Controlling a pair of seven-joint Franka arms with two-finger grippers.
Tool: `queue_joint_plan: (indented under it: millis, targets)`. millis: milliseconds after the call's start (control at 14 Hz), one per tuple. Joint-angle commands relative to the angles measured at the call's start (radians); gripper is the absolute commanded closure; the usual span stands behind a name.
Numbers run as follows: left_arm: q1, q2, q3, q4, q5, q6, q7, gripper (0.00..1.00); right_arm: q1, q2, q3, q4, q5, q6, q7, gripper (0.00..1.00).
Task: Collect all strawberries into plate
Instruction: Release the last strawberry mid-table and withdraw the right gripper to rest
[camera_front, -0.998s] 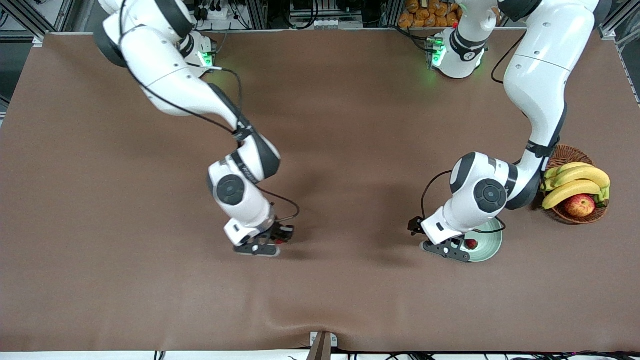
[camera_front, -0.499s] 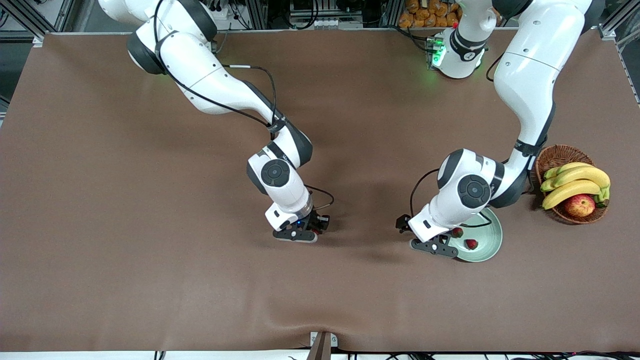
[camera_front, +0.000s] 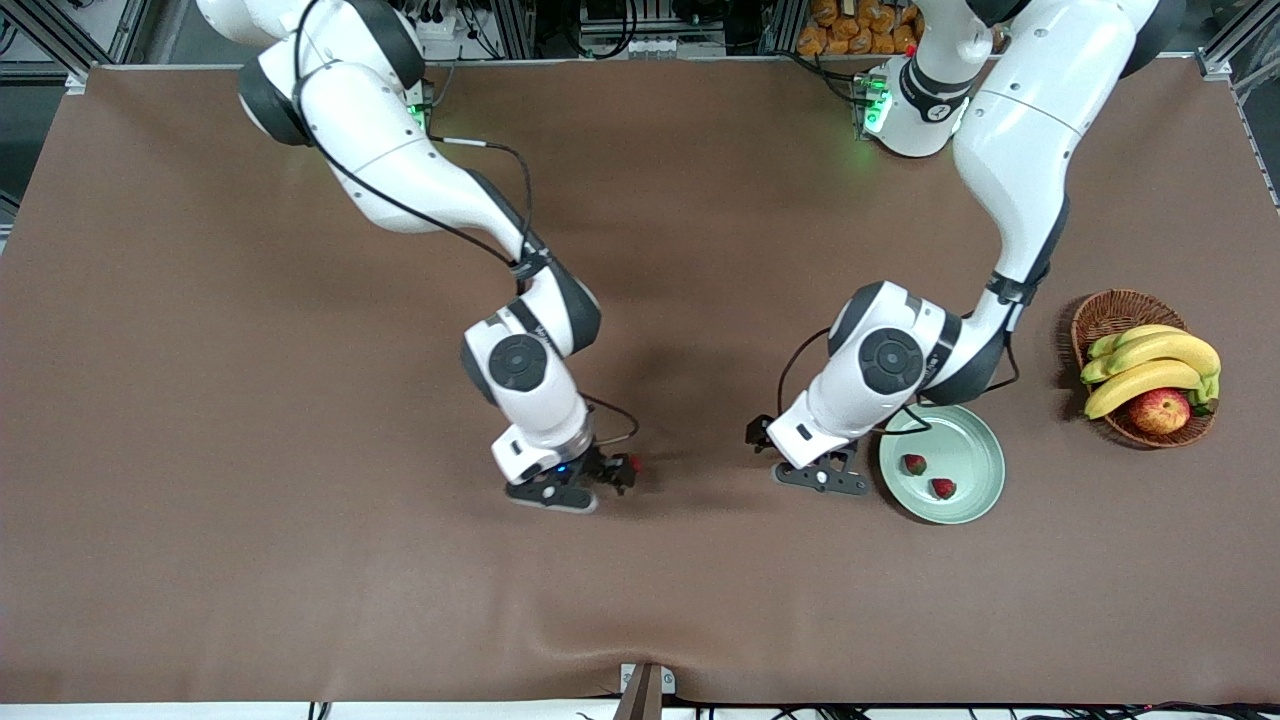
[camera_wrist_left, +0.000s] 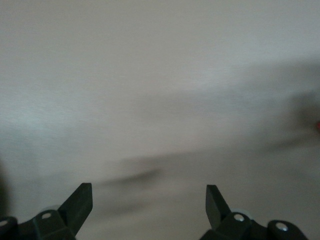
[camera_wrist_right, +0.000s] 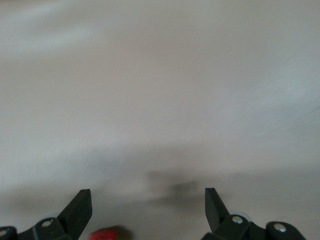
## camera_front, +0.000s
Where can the aluminium corner rail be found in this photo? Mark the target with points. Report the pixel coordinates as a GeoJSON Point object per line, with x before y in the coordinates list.
{"type": "Point", "coordinates": [52, 40]}
{"type": "Point", "coordinates": [1215, 65]}

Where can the aluminium frame post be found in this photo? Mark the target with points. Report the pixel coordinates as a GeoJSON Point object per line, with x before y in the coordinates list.
{"type": "Point", "coordinates": [512, 25]}
{"type": "Point", "coordinates": [780, 25]}

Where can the metal table edge bracket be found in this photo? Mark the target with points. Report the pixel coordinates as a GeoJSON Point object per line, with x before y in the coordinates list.
{"type": "Point", "coordinates": [647, 690]}

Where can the white power strip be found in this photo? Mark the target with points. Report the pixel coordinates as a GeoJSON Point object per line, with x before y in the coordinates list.
{"type": "Point", "coordinates": [440, 30]}

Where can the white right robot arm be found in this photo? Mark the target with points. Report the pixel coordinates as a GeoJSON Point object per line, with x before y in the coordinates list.
{"type": "Point", "coordinates": [380, 140]}

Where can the orange bread pile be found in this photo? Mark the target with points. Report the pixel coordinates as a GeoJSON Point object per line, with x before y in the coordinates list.
{"type": "Point", "coordinates": [850, 30]}

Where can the red apple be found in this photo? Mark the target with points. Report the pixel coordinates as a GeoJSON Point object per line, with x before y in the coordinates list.
{"type": "Point", "coordinates": [1158, 412]}

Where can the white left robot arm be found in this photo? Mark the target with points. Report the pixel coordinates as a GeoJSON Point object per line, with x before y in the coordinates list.
{"type": "Point", "coordinates": [1020, 130]}

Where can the pale green round plate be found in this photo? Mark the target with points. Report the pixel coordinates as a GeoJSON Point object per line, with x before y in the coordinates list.
{"type": "Point", "coordinates": [965, 445]}

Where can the white terminal block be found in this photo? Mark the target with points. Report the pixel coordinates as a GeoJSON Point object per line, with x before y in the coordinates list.
{"type": "Point", "coordinates": [670, 46]}

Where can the brown table mat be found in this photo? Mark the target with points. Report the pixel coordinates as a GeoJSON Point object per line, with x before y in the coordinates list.
{"type": "Point", "coordinates": [640, 600]}

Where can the brown wicker basket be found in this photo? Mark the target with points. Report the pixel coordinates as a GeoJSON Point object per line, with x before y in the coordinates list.
{"type": "Point", "coordinates": [1110, 312]}

